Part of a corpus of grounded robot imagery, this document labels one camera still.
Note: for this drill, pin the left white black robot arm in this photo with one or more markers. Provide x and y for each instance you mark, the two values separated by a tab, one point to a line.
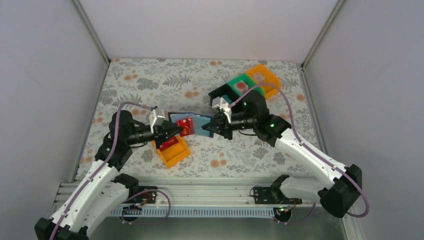
104	187

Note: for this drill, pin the card in far orange bin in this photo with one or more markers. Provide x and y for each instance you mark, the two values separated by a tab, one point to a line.
258	77

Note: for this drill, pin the near orange bin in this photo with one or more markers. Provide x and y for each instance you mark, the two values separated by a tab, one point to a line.
175	154

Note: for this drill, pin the blue card holder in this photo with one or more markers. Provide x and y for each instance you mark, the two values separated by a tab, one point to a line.
198	121

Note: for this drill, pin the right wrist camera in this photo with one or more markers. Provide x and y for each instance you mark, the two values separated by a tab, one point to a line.
224	108

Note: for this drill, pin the orange bin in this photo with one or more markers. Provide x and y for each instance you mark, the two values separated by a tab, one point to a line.
175	154
268	91

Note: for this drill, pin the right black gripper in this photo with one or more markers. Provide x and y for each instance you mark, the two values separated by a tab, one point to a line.
225	124

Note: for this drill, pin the aluminium rail frame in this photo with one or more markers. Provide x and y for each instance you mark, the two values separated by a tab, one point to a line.
227	191

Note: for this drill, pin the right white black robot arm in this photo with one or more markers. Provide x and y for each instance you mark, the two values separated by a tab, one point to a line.
335	186

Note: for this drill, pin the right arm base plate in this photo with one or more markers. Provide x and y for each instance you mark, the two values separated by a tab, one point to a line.
268	196

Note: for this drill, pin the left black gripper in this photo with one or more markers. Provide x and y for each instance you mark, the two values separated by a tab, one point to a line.
161	131

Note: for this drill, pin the floral table mat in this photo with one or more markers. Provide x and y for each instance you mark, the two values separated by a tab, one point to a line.
182	85

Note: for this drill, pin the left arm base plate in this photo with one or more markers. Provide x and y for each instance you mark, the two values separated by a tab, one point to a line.
142	195

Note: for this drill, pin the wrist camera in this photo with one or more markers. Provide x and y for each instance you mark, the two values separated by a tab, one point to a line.
224	108
157	118

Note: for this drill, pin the black bin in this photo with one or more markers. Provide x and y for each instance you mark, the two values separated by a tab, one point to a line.
224	89

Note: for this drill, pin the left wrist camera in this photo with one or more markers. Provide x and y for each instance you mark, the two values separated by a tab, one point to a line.
157	118

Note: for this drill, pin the far orange bin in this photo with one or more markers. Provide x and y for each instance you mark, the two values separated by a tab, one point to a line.
268	91

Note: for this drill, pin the teal card in black bin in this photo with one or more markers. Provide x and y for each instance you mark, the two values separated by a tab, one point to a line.
227	99

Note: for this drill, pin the red VIP card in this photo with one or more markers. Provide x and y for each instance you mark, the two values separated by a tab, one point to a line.
171	142

